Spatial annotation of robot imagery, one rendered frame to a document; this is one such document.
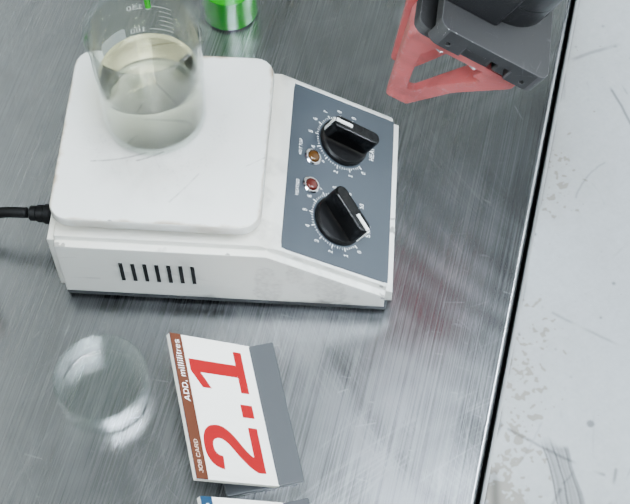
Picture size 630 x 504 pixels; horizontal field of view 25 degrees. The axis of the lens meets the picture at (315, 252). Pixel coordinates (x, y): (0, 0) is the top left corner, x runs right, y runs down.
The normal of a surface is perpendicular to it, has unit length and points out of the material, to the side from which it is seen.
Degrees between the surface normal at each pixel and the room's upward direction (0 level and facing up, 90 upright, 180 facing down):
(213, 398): 40
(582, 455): 0
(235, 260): 90
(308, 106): 30
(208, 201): 0
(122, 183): 0
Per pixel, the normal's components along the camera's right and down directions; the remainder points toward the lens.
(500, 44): 0.49, -0.42
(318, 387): 0.00, -0.50
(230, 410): 0.63, -0.50
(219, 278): -0.06, 0.87
